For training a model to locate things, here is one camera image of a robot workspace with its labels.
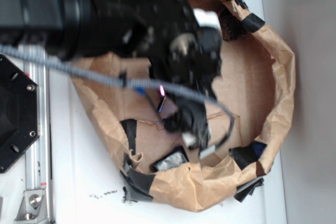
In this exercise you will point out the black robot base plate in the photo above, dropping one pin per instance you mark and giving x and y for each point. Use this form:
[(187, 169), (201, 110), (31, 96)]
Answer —
[(19, 113)]

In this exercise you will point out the brown paper bag bin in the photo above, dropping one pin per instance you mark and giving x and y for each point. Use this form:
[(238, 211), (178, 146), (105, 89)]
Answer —
[(257, 84)]

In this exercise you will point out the aluminium extrusion rail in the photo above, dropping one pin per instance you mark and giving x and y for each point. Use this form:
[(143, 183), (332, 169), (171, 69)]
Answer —
[(38, 156)]

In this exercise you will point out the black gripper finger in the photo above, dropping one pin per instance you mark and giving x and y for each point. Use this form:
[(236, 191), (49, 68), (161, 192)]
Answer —
[(210, 41)]

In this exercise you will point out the dark brown round object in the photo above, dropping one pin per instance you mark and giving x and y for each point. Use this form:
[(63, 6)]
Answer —
[(231, 27)]

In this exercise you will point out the metal corner bracket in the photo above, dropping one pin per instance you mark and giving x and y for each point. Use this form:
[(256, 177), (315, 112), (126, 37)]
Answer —
[(33, 208)]

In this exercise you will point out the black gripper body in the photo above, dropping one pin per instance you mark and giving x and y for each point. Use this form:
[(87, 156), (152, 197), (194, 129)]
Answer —
[(166, 32)]

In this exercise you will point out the small black box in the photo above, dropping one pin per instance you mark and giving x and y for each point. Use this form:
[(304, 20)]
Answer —
[(173, 159)]

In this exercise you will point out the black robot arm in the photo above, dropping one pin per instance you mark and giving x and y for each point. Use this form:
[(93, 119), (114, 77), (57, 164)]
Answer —
[(67, 29)]

